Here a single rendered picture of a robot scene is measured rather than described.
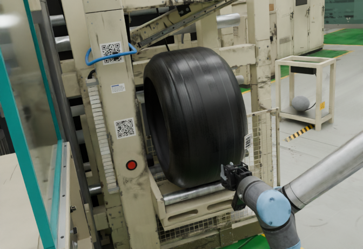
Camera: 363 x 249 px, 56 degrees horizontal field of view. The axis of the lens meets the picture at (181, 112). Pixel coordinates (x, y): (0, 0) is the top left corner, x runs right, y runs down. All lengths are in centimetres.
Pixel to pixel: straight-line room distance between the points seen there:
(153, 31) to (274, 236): 107
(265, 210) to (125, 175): 63
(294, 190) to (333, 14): 1252
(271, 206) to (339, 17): 1261
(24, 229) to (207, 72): 79
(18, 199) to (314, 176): 82
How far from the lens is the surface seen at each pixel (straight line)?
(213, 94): 121
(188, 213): 149
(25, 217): 83
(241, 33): 599
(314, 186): 113
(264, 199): 99
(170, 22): 170
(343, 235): 273
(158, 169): 166
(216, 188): 146
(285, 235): 107
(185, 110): 117
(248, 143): 131
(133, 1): 152
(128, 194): 145
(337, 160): 111
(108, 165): 139
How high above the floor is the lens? 168
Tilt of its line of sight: 19 degrees down
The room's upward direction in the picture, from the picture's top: 7 degrees counter-clockwise
